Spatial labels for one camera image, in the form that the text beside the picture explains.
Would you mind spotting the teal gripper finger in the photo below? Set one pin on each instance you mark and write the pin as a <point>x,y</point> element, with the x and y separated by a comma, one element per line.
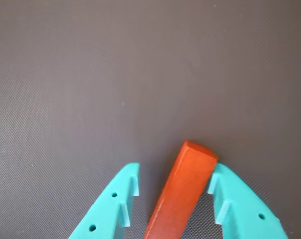
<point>103,211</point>
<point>247,211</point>

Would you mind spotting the red wooden block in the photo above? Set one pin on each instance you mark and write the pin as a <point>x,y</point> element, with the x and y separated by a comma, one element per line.
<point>182,194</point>

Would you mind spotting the dark grey textured mat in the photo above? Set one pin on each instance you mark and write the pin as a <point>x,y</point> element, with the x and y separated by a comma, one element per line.
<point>115,74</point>

